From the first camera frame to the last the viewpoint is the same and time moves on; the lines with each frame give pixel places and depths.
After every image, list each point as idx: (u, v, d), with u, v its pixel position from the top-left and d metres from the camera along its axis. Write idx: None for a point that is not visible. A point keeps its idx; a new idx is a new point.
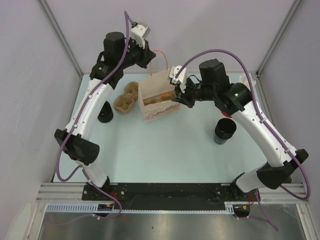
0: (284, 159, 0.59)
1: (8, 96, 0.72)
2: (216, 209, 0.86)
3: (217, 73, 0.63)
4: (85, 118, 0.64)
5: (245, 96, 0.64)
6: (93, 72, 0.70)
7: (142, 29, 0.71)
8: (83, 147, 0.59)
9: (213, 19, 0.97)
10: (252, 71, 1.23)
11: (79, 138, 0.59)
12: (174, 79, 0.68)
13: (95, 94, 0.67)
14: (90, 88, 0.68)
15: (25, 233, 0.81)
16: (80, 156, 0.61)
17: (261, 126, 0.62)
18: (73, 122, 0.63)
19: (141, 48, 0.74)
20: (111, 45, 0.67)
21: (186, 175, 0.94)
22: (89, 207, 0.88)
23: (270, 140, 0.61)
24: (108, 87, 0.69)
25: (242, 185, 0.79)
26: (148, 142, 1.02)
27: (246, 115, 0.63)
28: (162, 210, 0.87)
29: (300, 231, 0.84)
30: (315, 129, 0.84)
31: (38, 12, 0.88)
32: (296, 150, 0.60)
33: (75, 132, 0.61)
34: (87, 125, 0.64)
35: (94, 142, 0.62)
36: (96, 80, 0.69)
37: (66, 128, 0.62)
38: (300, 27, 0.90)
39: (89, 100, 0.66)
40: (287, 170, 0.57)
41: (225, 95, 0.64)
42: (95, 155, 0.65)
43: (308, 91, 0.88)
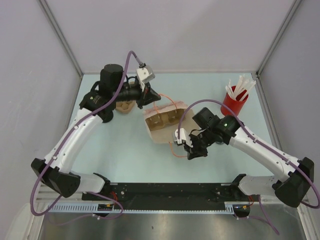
0: (288, 170, 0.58)
1: (8, 95, 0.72)
2: (216, 209, 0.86)
3: (204, 115, 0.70)
4: (66, 149, 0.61)
5: (235, 124, 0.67)
6: (84, 101, 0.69)
7: (146, 73, 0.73)
8: (59, 182, 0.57)
9: (213, 19, 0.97)
10: (252, 70, 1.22)
11: (56, 173, 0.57)
12: (178, 140, 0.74)
13: (81, 125, 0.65)
14: (77, 119, 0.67)
15: (25, 233, 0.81)
16: (56, 190, 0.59)
17: (256, 145, 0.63)
18: (53, 153, 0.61)
19: (141, 90, 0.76)
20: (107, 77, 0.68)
21: (187, 175, 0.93)
22: (89, 206, 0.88)
23: (269, 156, 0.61)
24: (96, 119, 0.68)
25: (246, 189, 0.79)
26: (148, 143, 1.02)
27: (239, 139, 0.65)
28: (162, 210, 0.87)
29: (300, 231, 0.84)
30: (316, 129, 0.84)
31: (39, 12, 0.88)
32: (298, 160, 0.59)
33: (53, 165, 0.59)
34: (68, 157, 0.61)
35: (72, 177, 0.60)
36: (86, 110, 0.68)
37: (46, 158, 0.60)
38: (300, 27, 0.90)
39: (74, 130, 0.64)
40: (294, 181, 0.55)
41: (217, 129, 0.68)
42: (74, 188, 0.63)
43: (308, 91, 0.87)
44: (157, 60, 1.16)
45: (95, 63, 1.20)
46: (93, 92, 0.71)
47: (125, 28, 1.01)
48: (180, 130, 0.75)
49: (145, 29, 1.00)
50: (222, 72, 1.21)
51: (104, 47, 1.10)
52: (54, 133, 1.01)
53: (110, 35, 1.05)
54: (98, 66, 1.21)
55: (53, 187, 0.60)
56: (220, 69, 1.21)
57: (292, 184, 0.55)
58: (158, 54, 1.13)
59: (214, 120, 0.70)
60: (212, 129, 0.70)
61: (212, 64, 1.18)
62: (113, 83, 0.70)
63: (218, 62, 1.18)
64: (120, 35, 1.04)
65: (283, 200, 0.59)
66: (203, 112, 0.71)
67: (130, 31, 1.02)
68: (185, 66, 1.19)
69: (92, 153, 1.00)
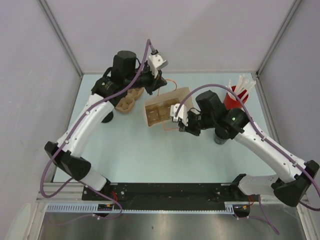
0: (294, 173, 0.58)
1: (8, 96, 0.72)
2: (216, 209, 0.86)
3: (212, 103, 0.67)
4: (78, 134, 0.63)
5: (242, 118, 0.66)
6: (95, 87, 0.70)
7: (160, 61, 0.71)
8: (70, 165, 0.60)
9: (213, 18, 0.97)
10: (252, 70, 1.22)
11: (68, 156, 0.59)
12: (174, 117, 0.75)
13: (92, 111, 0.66)
14: (89, 104, 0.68)
15: (25, 233, 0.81)
16: (67, 171, 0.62)
17: (264, 144, 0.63)
18: (65, 136, 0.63)
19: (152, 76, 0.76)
20: (120, 64, 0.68)
21: (186, 175, 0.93)
22: (90, 207, 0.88)
23: (276, 157, 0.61)
24: (107, 105, 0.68)
25: (245, 189, 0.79)
26: (148, 142, 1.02)
27: (247, 135, 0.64)
28: (162, 210, 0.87)
29: (301, 231, 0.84)
30: (316, 129, 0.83)
31: (39, 12, 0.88)
32: (305, 163, 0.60)
33: (65, 148, 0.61)
34: (79, 142, 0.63)
35: (83, 161, 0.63)
36: (96, 96, 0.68)
37: (58, 142, 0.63)
38: (300, 27, 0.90)
39: (85, 116, 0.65)
40: (301, 184, 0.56)
41: (222, 121, 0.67)
42: (85, 172, 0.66)
43: (308, 91, 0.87)
44: None
45: (95, 63, 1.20)
46: (105, 77, 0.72)
47: (125, 27, 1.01)
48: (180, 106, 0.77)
49: (145, 28, 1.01)
50: (222, 72, 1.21)
51: (104, 46, 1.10)
52: (54, 133, 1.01)
53: (110, 35, 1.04)
54: (98, 66, 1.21)
55: (64, 168, 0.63)
56: (220, 69, 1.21)
57: (297, 187, 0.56)
58: None
59: (222, 110, 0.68)
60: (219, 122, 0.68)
61: (212, 64, 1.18)
62: (126, 70, 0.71)
63: (218, 63, 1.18)
64: (120, 35, 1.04)
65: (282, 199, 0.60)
66: (211, 98, 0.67)
67: (130, 31, 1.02)
68: (185, 66, 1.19)
69: (92, 153, 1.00)
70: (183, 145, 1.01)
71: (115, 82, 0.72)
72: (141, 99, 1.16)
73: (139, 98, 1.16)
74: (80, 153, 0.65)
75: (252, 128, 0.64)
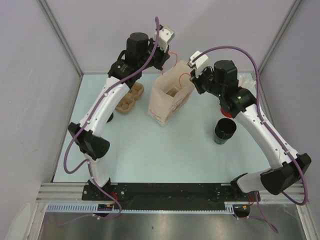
0: (283, 160, 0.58)
1: (8, 96, 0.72)
2: (216, 209, 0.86)
3: (228, 76, 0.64)
4: (98, 115, 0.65)
5: (249, 99, 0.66)
6: (111, 70, 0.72)
7: (168, 34, 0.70)
8: (92, 144, 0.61)
9: (213, 18, 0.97)
10: (252, 70, 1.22)
11: (90, 135, 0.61)
12: (191, 62, 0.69)
13: (110, 93, 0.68)
14: (107, 86, 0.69)
15: (25, 233, 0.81)
16: (89, 151, 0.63)
17: (261, 127, 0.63)
18: (86, 118, 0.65)
19: (162, 51, 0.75)
20: (134, 47, 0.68)
21: (186, 175, 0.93)
22: (90, 206, 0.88)
23: (270, 142, 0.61)
24: (124, 87, 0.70)
25: (242, 185, 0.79)
26: (149, 142, 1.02)
27: (248, 115, 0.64)
28: (162, 210, 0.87)
29: (301, 231, 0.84)
30: (316, 129, 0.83)
31: (39, 12, 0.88)
32: (298, 154, 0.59)
33: (87, 128, 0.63)
34: (99, 122, 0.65)
35: (104, 140, 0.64)
36: (113, 79, 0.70)
37: (79, 123, 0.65)
38: (299, 27, 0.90)
39: (103, 98, 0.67)
40: (287, 171, 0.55)
41: (230, 98, 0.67)
42: (105, 151, 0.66)
43: (308, 90, 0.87)
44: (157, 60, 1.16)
45: (95, 63, 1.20)
46: (120, 61, 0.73)
47: (125, 28, 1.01)
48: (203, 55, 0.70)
49: (145, 29, 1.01)
50: None
51: (104, 46, 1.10)
52: (54, 133, 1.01)
53: (110, 35, 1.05)
54: (99, 66, 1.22)
55: (86, 148, 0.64)
56: None
57: (282, 173, 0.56)
58: None
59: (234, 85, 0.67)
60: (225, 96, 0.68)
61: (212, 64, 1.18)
62: (139, 52, 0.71)
63: None
64: (120, 35, 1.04)
65: (269, 185, 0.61)
66: (230, 71, 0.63)
67: (130, 31, 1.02)
68: None
69: None
70: (183, 145, 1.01)
71: (129, 64, 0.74)
72: (141, 98, 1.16)
73: (139, 98, 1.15)
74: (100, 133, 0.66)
75: (254, 110, 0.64)
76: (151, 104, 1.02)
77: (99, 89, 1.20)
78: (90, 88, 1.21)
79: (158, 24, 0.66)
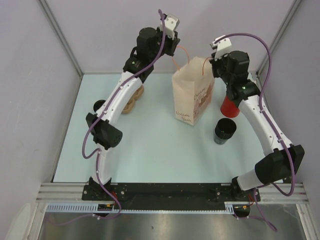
0: (275, 146, 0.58)
1: (8, 96, 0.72)
2: (216, 209, 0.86)
3: (238, 67, 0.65)
4: (114, 105, 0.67)
5: (253, 91, 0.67)
6: (126, 66, 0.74)
7: (173, 22, 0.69)
8: (109, 132, 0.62)
9: (213, 18, 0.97)
10: (252, 70, 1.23)
11: (107, 123, 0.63)
12: (213, 43, 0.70)
13: (125, 86, 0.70)
14: (122, 80, 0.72)
15: (25, 233, 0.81)
16: (105, 139, 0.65)
17: (260, 115, 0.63)
18: (103, 108, 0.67)
19: (170, 39, 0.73)
20: (144, 44, 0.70)
21: (186, 175, 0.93)
22: (90, 206, 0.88)
23: (265, 129, 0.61)
24: (137, 81, 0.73)
25: (241, 182, 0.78)
26: (148, 142, 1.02)
27: (248, 103, 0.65)
28: (162, 210, 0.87)
29: (300, 231, 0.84)
30: (316, 129, 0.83)
31: (39, 12, 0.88)
32: (291, 144, 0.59)
33: (104, 118, 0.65)
34: (115, 112, 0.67)
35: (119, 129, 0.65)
36: (128, 73, 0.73)
37: (97, 112, 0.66)
38: (299, 26, 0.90)
39: (119, 91, 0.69)
40: (276, 157, 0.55)
41: (236, 87, 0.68)
42: (119, 141, 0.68)
43: (308, 90, 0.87)
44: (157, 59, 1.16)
45: (95, 63, 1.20)
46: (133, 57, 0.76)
47: (125, 28, 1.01)
48: (227, 40, 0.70)
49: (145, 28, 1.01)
50: None
51: (104, 47, 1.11)
52: (54, 133, 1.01)
53: (110, 35, 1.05)
54: (99, 65, 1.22)
55: (100, 137, 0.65)
56: None
57: (272, 159, 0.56)
58: None
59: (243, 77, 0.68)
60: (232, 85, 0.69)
61: None
62: (150, 49, 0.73)
63: None
64: (120, 34, 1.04)
65: (261, 170, 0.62)
66: (242, 63, 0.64)
67: (130, 31, 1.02)
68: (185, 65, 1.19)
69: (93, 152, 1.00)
70: (183, 145, 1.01)
71: (142, 60, 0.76)
72: (141, 98, 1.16)
73: (139, 98, 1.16)
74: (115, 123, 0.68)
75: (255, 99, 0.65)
76: (176, 104, 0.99)
77: (98, 89, 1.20)
78: (90, 87, 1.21)
79: (162, 14, 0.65)
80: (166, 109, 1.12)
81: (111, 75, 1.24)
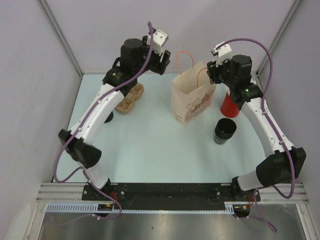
0: (276, 148, 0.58)
1: (8, 96, 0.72)
2: (216, 209, 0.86)
3: (241, 69, 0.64)
4: (91, 122, 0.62)
5: (256, 94, 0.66)
6: (107, 77, 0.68)
7: (162, 37, 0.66)
8: (83, 151, 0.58)
9: (213, 18, 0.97)
10: (252, 71, 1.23)
11: (81, 143, 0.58)
12: (214, 48, 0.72)
13: (104, 100, 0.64)
14: (101, 93, 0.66)
15: (25, 233, 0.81)
16: (80, 159, 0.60)
17: (262, 117, 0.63)
18: (78, 125, 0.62)
19: (157, 54, 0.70)
20: (128, 55, 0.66)
21: (185, 175, 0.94)
22: (90, 206, 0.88)
23: (267, 131, 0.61)
24: (118, 95, 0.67)
25: (242, 182, 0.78)
26: (148, 143, 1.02)
27: (250, 105, 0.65)
28: (162, 210, 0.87)
29: (300, 231, 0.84)
30: (315, 129, 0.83)
31: (39, 12, 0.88)
32: (293, 146, 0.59)
33: (78, 135, 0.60)
34: (91, 129, 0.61)
35: (95, 148, 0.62)
36: (107, 85, 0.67)
37: (71, 129, 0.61)
38: (299, 27, 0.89)
39: (97, 105, 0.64)
40: (277, 160, 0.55)
41: (239, 89, 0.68)
42: (96, 160, 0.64)
43: (308, 90, 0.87)
44: None
45: (95, 63, 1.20)
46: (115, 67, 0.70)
47: (125, 28, 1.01)
48: (227, 46, 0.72)
49: (145, 29, 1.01)
50: None
51: (105, 47, 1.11)
52: (54, 133, 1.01)
53: (110, 35, 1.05)
54: (99, 66, 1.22)
55: (76, 157, 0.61)
56: None
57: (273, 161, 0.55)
58: None
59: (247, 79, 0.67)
60: (235, 88, 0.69)
61: None
62: (134, 60, 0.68)
63: None
64: (120, 35, 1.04)
65: (262, 172, 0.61)
66: (244, 65, 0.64)
67: (130, 31, 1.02)
68: (185, 66, 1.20)
69: None
70: (183, 145, 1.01)
71: (124, 72, 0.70)
72: (141, 98, 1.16)
73: (139, 98, 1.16)
74: (91, 142, 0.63)
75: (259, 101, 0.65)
76: (173, 104, 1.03)
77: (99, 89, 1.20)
78: (90, 88, 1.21)
79: (151, 28, 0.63)
80: (166, 109, 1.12)
81: None
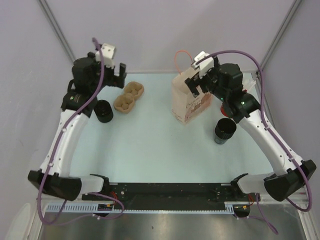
0: (288, 167, 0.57)
1: (8, 96, 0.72)
2: (215, 209, 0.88)
3: (234, 81, 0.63)
4: (61, 154, 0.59)
5: (252, 105, 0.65)
6: (64, 103, 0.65)
7: (110, 50, 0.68)
8: (63, 187, 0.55)
9: (213, 18, 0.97)
10: (252, 70, 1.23)
11: (57, 179, 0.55)
12: (194, 64, 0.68)
13: (69, 127, 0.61)
14: (63, 121, 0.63)
15: (25, 233, 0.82)
16: (60, 195, 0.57)
17: (266, 133, 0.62)
18: (48, 160, 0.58)
19: (110, 69, 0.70)
20: (81, 75, 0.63)
21: (185, 175, 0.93)
22: (90, 206, 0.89)
23: (274, 148, 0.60)
24: (83, 117, 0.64)
25: (244, 187, 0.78)
26: (148, 143, 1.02)
27: (252, 121, 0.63)
28: (162, 210, 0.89)
29: (300, 231, 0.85)
30: (316, 129, 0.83)
31: (38, 12, 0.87)
32: (303, 160, 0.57)
33: (51, 172, 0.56)
34: (64, 162, 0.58)
35: (74, 179, 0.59)
36: (68, 111, 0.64)
37: (41, 167, 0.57)
38: (300, 27, 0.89)
39: (63, 135, 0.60)
40: (291, 178, 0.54)
41: (233, 103, 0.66)
42: (78, 191, 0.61)
43: (308, 91, 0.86)
44: (157, 59, 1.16)
45: None
46: (71, 91, 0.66)
47: (125, 28, 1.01)
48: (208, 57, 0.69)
49: (145, 29, 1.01)
50: None
51: None
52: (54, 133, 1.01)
53: (110, 35, 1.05)
54: None
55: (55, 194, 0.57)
56: None
57: (287, 180, 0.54)
58: (157, 54, 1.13)
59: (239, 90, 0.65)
60: (229, 101, 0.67)
61: None
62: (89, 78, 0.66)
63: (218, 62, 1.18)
64: (120, 35, 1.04)
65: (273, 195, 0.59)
66: (235, 76, 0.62)
67: (130, 31, 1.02)
68: (185, 65, 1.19)
69: (93, 152, 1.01)
70: (183, 144, 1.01)
71: (81, 94, 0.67)
72: (141, 98, 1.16)
73: (139, 98, 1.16)
74: (67, 173, 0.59)
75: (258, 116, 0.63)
76: (173, 104, 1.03)
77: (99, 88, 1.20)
78: None
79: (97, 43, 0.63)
80: (166, 110, 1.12)
81: None
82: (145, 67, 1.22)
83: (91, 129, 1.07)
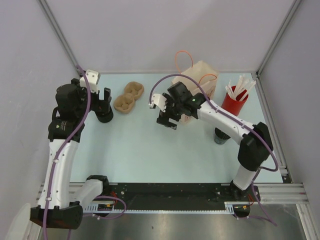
0: (242, 133, 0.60)
1: (8, 95, 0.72)
2: (215, 209, 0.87)
3: (178, 90, 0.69)
4: (58, 185, 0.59)
5: (202, 99, 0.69)
6: (51, 132, 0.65)
7: (94, 76, 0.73)
8: (65, 218, 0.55)
9: (213, 18, 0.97)
10: (252, 71, 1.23)
11: (58, 211, 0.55)
12: (150, 104, 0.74)
13: (60, 156, 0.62)
14: (54, 152, 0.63)
15: (25, 233, 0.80)
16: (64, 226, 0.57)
17: (217, 114, 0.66)
18: (45, 194, 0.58)
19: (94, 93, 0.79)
20: (68, 100, 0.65)
21: (185, 175, 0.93)
22: (90, 206, 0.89)
23: (227, 123, 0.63)
24: (73, 144, 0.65)
25: (238, 181, 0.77)
26: (147, 143, 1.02)
27: (203, 110, 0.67)
28: (162, 210, 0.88)
29: (300, 231, 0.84)
30: (315, 129, 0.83)
31: (38, 12, 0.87)
32: (254, 124, 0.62)
33: (51, 206, 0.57)
34: (62, 192, 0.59)
35: (74, 207, 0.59)
36: (57, 140, 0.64)
37: (40, 204, 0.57)
38: (299, 27, 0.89)
39: (55, 165, 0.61)
40: (248, 141, 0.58)
41: (187, 103, 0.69)
42: (80, 216, 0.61)
43: (308, 90, 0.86)
44: (157, 59, 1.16)
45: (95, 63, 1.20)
46: (56, 120, 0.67)
47: (125, 28, 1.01)
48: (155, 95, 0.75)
49: (145, 29, 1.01)
50: (221, 72, 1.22)
51: (104, 47, 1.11)
52: None
53: (110, 35, 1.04)
54: (98, 66, 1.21)
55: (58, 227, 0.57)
56: (221, 68, 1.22)
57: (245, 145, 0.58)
58: (157, 53, 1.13)
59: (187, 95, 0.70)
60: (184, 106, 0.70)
61: (212, 64, 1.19)
62: (74, 104, 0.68)
63: (218, 62, 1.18)
64: (120, 35, 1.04)
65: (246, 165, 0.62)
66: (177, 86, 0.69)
67: (130, 31, 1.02)
68: (185, 66, 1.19)
69: (93, 152, 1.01)
70: (183, 144, 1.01)
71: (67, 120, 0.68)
72: (141, 98, 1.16)
73: (139, 98, 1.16)
74: (68, 203, 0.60)
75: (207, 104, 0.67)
76: None
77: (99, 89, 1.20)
78: None
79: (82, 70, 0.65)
80: None
81: (111, 75, 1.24)
82: (145, 67, 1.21)
83: (91, 129, 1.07)
